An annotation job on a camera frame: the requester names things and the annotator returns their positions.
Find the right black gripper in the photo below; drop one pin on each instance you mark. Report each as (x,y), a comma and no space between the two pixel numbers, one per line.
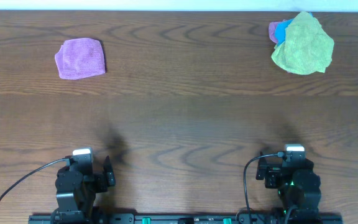
(271,173)

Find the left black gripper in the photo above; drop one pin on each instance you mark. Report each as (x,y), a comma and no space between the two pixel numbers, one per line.
(107,177)

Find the light green cloth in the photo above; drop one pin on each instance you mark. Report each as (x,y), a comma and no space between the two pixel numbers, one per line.
(303,46)

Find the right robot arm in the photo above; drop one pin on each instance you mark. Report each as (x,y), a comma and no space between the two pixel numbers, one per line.
(298,187)

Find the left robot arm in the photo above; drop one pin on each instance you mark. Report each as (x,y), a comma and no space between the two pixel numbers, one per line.
(77,185)

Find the folded purple cloth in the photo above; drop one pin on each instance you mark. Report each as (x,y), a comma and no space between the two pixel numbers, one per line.
(80,58)

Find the blue cloth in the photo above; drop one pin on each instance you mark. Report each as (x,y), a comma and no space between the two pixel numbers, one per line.
(281,31)

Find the purple cloth in pile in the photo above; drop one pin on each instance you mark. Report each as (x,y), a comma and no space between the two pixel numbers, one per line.
(272,31)

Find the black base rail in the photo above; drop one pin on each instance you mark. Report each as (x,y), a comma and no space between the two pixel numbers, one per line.
(128,218)

